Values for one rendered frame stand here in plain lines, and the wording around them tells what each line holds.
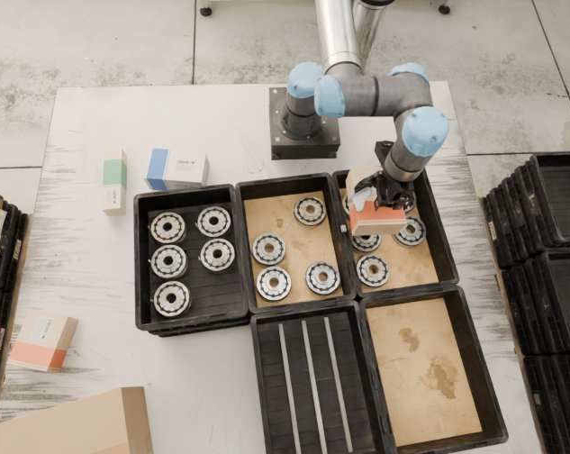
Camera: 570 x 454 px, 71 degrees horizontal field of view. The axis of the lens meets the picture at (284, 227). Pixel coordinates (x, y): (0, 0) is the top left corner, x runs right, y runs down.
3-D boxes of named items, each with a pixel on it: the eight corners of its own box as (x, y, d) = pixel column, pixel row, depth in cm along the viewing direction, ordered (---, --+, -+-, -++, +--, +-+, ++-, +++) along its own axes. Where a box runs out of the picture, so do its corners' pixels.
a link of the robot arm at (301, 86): (285, 86, 137) (287, 58, 125) (323, 86, 138) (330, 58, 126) (286, 115, 134) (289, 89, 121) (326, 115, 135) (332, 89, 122)
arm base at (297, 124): (282, 97, 148) (284, 79, 138) (322, 103, 148) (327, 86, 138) (276, 132, 143) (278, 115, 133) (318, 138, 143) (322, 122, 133)
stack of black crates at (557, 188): (478, 197, 211) (531, 152, 169) (533, 195, 212) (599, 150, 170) (497, 271, 196) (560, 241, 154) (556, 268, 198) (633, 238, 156)
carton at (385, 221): (345, 181, 109) (350, 167, 102) (388, 179, 110) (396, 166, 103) (352, 235, 104) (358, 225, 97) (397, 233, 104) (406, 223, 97)
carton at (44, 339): (42, 312, 127) (30, 308, 120) (78, 320, 126) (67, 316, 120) (21, 364, 121) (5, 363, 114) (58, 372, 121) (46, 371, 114)
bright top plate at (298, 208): (293, 196, 128) (293, 195, 127) (324, 195, 128) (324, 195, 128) (294, 225, 124) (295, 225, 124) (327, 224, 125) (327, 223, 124)
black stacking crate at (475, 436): (350, 306, 120) (358, 299, 110) (443, 293, 123) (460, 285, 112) (381, 454, 106) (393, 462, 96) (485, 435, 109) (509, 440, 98)
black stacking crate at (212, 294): (145, 210, 129) (133, 195, 118) (236, 199, 132) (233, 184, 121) (148, 335, 115) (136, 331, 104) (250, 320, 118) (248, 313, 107)
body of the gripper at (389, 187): (372, 213, 92) (387, 189, 81) (367, 179, 95) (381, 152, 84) (404, 211, 92) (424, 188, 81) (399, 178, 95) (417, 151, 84)
